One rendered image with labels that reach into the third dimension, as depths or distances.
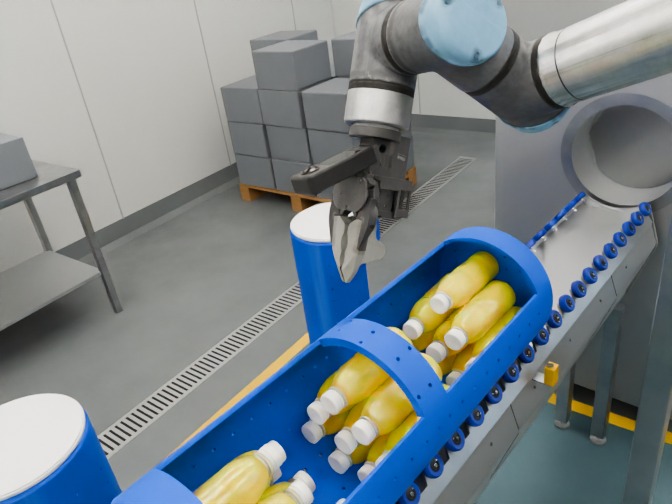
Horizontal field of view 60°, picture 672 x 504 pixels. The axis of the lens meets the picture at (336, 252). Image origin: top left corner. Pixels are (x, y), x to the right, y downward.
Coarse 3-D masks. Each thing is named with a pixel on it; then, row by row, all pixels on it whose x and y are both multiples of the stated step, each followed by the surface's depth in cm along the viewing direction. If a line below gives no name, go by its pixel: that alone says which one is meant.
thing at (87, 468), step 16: (80, 448) 111; (96, 448) 118; (64, 464) 108; (80, 464) 111; (96, 464) 116; (48, 480) 105; (64, 480) 108; (80, 480) 111; (96, 480) 116; (112, 480) 123; (16, 496) 102; (32, 496) 103; (48, 496) 106; (64, 496) 108; (80, 496) 112; (96, 496) 116; (112, 496) 122
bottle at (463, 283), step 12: (480, 252) 126; (468, 264) 122; (480, 264) 122; (492, 264) 123; (456, 276) 118; (468, 276) 118; (480, 276) 120; (492, 276) 124; (444, 288) 116; (456, 288) 116; (468, 288) 117; (480, 288) 120; (456, 300) 116; (468, 300) 118
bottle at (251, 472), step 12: (252, 456) 84; (264, 456) 85; (228, 468) 82; (240, 468) 81; (252, 468) 82; (264, 468) 83; (216, 480) 80; (228, 480) 80; (240, 480) 80; (252, 480) 81; (264, 480) 82; (204, 492) 78; (216, 492) 78; (228, 492) 79; (240, 492) 79; (252, 492) 80
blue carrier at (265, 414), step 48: (480, 240) 119; (384, 288) 113; (528, 288) 123; (336, 336) 98; (384, 336) 96; (528, 336) 115; (288, 384) 105; (432, 384) 93; (480, 384) 102; (240, 432) 99; (288, 432) 107; (336, 432) 112; (432, 432) 92; (144, 480) 77; (192, 480) 93; (336, 480) 105; (384, 480) 84
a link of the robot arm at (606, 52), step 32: (640, 0) 58; (576, 32) 63; (608, 32) 60; (640, 32) 57; (512, 64) 67; (544, 64) 66; (576, 64) 63; (608, 64) 60; (640, 64) 59; (480, 96) 71; (512, 96) 70; (544, 96) 68; (576, 96) 66; (544, 128) 74
